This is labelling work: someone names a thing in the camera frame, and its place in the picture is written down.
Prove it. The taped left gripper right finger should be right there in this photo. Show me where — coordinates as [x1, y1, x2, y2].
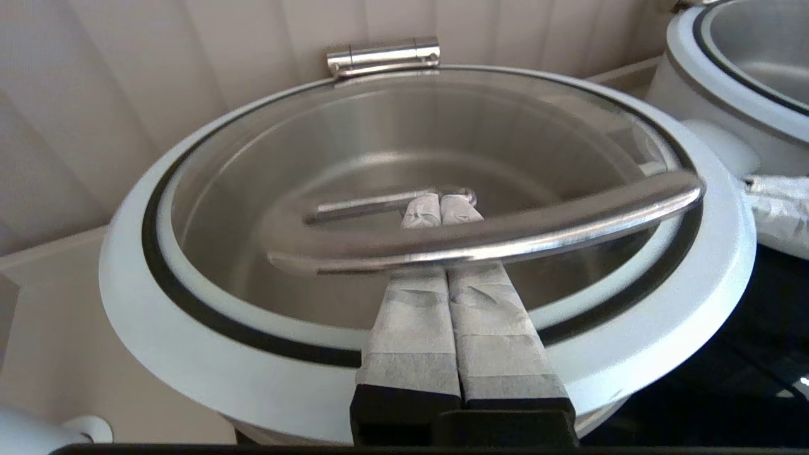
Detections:
[441, 195, 577, 421]

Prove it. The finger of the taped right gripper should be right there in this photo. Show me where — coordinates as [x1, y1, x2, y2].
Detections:
[745, 176, 809, 260]

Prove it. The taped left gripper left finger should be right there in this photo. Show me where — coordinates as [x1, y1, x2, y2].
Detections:
[351, 193, 462, 443]

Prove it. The chrome lid hinge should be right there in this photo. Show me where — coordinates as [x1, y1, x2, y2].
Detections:
[327, 37, 441, 78]

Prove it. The large black induction cooktop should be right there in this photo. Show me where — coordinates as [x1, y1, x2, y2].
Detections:
[588, 243, 809, 443]

